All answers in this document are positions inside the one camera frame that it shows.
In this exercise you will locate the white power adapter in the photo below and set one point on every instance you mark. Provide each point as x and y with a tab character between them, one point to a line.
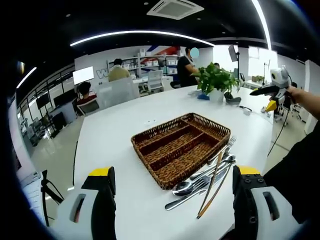
246	111

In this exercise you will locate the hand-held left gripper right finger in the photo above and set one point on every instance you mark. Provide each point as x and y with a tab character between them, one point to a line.
246	195

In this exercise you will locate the studio light on stand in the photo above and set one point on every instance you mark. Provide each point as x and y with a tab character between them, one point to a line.
233	52

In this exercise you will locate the grey office chair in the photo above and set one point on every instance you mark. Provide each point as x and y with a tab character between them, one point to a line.
88	107

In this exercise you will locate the black curved object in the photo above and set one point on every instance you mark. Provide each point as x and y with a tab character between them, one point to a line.
232	100

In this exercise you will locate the white swivel chair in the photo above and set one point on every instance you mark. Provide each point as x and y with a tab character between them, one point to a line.
278	117

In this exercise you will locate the white display screen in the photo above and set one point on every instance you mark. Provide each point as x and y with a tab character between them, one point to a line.
83	75

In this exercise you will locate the wicker utensil storage basket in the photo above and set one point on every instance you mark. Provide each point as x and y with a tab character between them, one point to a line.
175	150

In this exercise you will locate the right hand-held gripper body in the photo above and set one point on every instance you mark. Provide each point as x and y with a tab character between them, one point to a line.
280	76

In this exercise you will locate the white storage shelving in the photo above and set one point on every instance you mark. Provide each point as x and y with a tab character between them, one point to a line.
155	60

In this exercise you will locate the silver knife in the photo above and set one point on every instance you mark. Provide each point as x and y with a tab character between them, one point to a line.
182	200

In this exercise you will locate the bright ceiling light strip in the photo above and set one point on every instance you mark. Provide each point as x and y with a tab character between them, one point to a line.
265	25

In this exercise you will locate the ceiling air conditioner vent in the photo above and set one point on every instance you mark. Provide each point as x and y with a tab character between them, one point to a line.
175	8

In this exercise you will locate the white office chair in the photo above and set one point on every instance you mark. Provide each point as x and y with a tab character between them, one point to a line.
155	81

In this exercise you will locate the small blue object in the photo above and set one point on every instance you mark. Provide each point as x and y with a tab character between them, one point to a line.
203	96

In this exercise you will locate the white plant pot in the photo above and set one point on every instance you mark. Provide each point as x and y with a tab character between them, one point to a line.
216	96

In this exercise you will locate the long curved ceiling light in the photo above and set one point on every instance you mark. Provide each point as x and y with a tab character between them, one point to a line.
140	32

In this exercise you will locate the person's right hand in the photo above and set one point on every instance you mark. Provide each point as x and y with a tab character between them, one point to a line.
295	95

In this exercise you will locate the small white device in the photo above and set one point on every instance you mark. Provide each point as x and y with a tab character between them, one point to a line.
265	113

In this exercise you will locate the short ceiling light strip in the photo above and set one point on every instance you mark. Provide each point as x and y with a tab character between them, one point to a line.
26	77

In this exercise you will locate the black tripod stand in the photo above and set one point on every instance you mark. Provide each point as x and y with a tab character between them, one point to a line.
45	190

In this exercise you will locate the person in dark clothes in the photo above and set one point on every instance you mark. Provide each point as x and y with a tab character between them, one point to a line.
295	175

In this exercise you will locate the green leafy plant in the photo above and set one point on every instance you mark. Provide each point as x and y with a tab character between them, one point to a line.
215	77

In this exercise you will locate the translucent desk partition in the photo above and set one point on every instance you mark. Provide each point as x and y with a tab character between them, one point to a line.
117	93

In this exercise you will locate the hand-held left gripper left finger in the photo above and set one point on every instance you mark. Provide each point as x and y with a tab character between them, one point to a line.
102	190

